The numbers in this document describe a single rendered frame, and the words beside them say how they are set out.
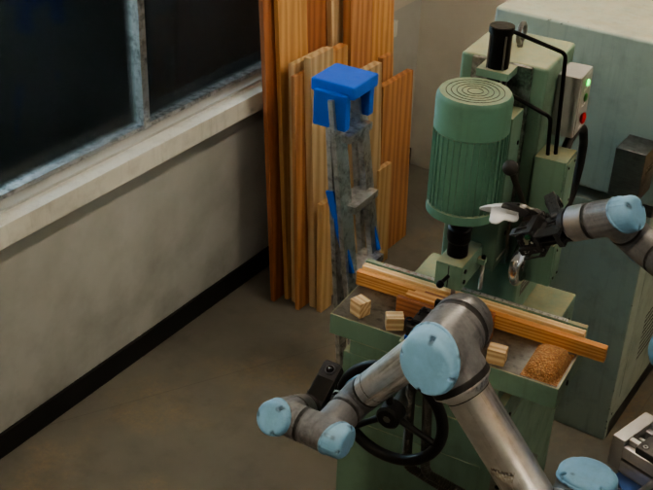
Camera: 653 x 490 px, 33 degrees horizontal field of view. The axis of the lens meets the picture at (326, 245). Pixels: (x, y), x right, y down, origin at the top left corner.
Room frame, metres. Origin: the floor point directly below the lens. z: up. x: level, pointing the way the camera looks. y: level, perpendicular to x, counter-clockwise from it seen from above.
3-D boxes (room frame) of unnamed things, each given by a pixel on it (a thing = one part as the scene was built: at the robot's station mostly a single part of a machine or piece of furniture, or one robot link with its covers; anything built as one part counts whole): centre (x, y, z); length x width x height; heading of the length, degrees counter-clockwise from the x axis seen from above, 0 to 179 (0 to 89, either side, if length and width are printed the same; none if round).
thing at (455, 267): (2.33, -0.33, 1.03); 0.14 x 0.07 x 0.09; 153
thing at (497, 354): (2.11, -0.42, 0.92); 0.04 x 0.03 x 0.04; 69
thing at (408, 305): (2.23, -0.29, 0.93); 0.24 x 0.01 x 0.06; 63
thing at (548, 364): (2.11, -0.54, 0.92); 0.14 x 0.09 x 0.04; 153
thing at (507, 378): (2.20, -0.31, 0.87); 0.61 x 0.30 x 0.06; 63
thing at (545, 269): (2.41, -0.55, 1.02); 0.09 x 0.07 x 0.12; 63
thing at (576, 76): (2.54, -0.59, 1.40); 0.10 x 0.06 x 0.16; 153
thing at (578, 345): (2.28, -0.38, 0.92); 0.67 x 0.02 x 0.04; 63
